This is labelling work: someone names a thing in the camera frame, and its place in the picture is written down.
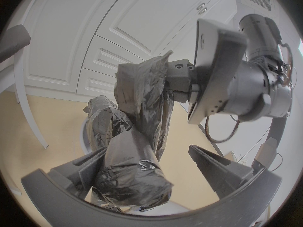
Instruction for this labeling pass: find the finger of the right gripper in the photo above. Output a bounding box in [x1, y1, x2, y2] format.
[165, 59, 197, 92]
[169, 84, 201, 103]

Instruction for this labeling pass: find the white wardrobe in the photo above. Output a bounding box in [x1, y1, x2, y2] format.
[23, 0, 240, 103]

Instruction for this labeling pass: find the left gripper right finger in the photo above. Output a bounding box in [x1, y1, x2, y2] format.
[188, 145, 254, 200]

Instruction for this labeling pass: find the white trash bin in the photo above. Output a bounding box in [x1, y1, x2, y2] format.
[80, 119, 95, 154]

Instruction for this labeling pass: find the white chair with grey seat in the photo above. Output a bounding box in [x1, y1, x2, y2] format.
[0, 24, 50, 150]

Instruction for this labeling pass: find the clear printed wrapper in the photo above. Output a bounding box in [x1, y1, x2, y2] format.
[233, 151, 249, 166]

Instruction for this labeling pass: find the black cable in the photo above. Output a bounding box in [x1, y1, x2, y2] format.
[205, 114, 240, 143]

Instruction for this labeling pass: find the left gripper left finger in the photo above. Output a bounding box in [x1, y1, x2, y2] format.
[48, 148, 107, 199]

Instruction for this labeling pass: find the black plastic bag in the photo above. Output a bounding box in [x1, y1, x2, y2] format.
[83, 51, 175, 208]

